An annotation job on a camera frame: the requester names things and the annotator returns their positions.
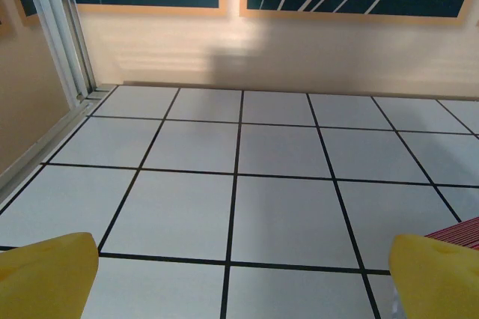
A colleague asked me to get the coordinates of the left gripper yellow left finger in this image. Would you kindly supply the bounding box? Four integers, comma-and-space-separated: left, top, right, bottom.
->
0, 231, 100, 319

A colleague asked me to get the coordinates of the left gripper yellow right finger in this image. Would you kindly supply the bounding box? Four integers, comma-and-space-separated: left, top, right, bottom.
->
388, 234, 479, 319

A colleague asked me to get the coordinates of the red VIP card stack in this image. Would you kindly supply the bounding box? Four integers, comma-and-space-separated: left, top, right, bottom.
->
424, 216, 479, 251

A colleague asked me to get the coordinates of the aluminium side rail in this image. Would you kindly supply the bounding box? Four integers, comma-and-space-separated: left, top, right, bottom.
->
0, 85, 119, 195

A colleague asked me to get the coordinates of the aluminium corner post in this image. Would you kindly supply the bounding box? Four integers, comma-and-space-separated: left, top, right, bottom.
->
25, 0, 99, 105

